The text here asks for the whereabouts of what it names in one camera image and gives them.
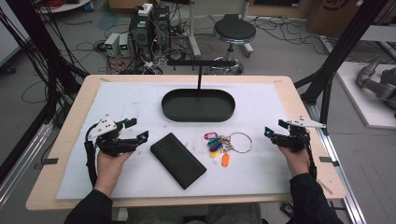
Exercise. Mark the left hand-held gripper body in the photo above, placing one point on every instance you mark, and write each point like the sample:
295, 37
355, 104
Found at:
109, 141

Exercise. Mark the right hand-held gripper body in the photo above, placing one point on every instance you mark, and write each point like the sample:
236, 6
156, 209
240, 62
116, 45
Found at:
294, 138

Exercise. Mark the black rectangular case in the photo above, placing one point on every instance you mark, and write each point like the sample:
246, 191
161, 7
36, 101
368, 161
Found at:
177, 160

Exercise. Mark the black oval tray with rack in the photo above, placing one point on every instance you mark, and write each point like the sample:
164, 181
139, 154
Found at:
198, 105

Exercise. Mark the person's right hand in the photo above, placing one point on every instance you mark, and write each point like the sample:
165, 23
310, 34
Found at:
294, 161

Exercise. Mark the person's left hand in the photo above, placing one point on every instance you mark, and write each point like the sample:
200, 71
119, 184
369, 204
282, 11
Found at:
109, 169

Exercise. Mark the white felt mat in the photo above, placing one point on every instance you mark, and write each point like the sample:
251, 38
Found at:
140, 102

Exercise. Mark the black tape strip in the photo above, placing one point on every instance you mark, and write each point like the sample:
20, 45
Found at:
49, 161
328, 160

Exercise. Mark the small black device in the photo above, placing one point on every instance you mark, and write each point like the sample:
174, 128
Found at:
287, 209

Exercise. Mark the white platform board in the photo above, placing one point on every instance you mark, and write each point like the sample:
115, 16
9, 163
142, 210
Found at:
358, 102

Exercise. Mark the white bench power supply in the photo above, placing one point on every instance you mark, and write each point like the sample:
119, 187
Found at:
111, 43
124, 44

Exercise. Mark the black computer tower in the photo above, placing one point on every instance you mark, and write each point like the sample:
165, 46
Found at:
140, 34
161, 25

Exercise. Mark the person's legs, grey trousers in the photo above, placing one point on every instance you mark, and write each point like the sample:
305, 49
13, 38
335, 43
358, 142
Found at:
230, 215

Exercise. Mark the black round stool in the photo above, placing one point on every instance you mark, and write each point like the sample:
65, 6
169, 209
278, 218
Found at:
234, 30

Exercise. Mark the white metal stand leg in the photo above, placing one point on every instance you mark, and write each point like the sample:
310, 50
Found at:
193, 31

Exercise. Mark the white power adapter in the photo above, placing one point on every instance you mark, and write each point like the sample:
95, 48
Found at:
145, 10

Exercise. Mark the brown cardboard box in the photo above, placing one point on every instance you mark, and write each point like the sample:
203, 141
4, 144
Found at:
330, 15

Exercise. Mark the white round table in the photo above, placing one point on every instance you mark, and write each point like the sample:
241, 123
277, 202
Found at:
65, 6

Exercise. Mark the white board panel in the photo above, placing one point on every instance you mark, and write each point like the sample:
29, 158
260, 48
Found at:
9, 40

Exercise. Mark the aluminium frame rail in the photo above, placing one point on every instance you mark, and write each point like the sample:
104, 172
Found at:
339, 174
21, 165

